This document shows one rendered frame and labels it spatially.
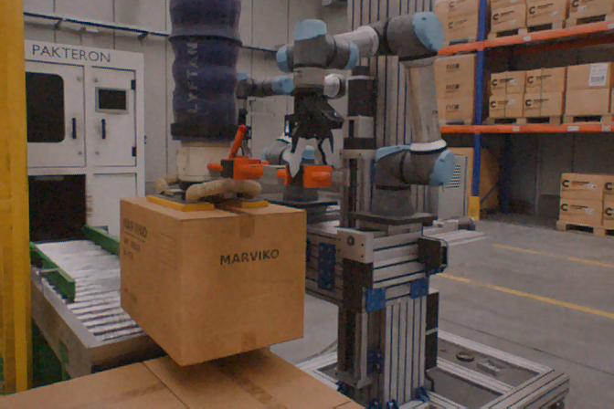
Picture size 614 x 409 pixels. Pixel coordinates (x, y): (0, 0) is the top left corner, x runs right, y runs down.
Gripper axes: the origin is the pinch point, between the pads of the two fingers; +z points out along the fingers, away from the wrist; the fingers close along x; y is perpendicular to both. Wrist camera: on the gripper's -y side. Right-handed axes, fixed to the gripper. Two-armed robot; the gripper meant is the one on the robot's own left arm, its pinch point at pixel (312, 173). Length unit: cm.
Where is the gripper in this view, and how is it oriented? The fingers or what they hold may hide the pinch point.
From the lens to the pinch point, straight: 120.6
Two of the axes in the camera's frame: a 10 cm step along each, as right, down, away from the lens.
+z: -0.2, 10.0, 0.6
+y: -5.6, -0.6, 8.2
